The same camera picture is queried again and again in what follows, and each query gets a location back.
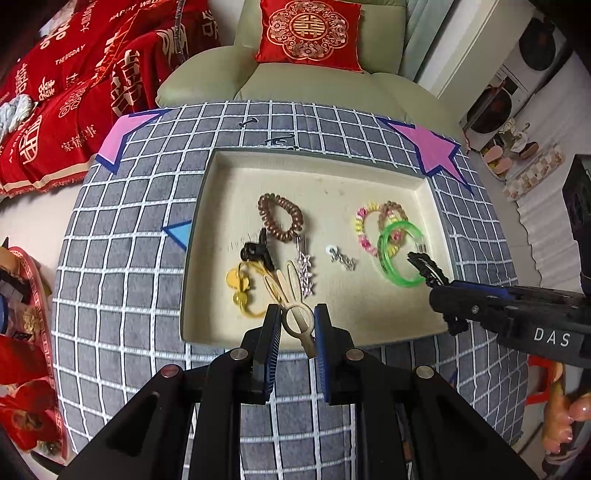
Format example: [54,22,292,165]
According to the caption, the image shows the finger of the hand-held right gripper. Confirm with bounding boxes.
[428,279,514,334]

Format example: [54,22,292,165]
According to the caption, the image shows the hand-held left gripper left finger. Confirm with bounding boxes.
[69,302,283,480]

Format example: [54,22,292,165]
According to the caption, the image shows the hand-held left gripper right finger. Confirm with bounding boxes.
[314,303,543,480]

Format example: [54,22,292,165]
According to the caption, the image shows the beige rabbit hair clip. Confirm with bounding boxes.
[262,260,319,358]

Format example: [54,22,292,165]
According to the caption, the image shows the long black hair clip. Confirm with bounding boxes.
[406,251,469,335]

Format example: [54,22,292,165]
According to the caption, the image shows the silver star hair clip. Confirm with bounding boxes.
[294,233,318,297]

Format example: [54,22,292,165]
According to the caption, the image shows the yellow fruit hair tie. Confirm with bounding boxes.
[225,261,273,319]

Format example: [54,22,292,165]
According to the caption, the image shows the green translucent bangle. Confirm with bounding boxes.
[377,220,428,288]

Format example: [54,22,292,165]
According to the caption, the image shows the black claw hair clip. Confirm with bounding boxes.
[240,227,275,271]

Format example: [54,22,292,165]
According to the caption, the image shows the beige braided hair tie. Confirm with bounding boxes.
[379,200,409,245]

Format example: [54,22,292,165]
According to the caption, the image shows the grey-green box tray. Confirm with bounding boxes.
[180,148,455,354]

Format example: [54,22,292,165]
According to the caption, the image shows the person's right hand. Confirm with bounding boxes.
[541,362,591,462]

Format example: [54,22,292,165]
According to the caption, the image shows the small silver hair clip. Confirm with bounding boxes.
[327,246,358,272]

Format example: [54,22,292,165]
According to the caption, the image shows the pink slippers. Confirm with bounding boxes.
[480,145,515,181]

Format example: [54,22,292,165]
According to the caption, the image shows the patterned floor mat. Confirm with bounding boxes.
[503,143,566,199]

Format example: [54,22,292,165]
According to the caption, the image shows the dark slippers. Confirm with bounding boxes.
[510,138,539,160]

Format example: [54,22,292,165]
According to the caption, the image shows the grey checked tablecloth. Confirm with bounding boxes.
[52,102,529,480]

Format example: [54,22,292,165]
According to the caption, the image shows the white washing machine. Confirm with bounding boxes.
[464,65,532,139]

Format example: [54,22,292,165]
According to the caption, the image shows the red gift bags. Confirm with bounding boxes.
[0,332,61,453]

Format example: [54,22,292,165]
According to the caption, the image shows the white stacked dryer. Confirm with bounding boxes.
[517,16,568,72]

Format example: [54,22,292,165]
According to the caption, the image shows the pale green curtain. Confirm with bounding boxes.
[402,0,462,84]

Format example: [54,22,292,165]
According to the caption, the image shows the pale green sofa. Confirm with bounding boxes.
[156,0,467,139]

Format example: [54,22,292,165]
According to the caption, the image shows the red embroidered cushion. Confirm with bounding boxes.
[255,0,364,72]

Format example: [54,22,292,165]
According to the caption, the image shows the red printed blanket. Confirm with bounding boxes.
[0,0,222,197]

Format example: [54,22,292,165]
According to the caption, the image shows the pink yellow beaded bracelet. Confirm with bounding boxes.
[355,203,402,259]

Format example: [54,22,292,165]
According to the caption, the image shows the brown spiral hair tie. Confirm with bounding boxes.
[257,193,305,243]

